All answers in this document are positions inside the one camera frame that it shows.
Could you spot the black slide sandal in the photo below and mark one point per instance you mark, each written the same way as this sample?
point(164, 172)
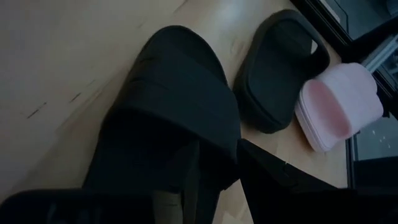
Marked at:
point(273, 81)
point(174, 93)

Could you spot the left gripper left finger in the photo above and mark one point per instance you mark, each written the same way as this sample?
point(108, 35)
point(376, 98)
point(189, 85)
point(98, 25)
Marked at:
point(190, 186)

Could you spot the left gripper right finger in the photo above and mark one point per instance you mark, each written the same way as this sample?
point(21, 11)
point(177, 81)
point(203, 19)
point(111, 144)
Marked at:
point(280, 193)

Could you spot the pink slide sandal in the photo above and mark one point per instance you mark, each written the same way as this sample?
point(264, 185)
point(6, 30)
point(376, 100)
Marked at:
point(342, 99)

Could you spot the black table edge rail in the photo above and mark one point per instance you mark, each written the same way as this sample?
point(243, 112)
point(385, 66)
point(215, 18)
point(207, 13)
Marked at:
point(350, 171)

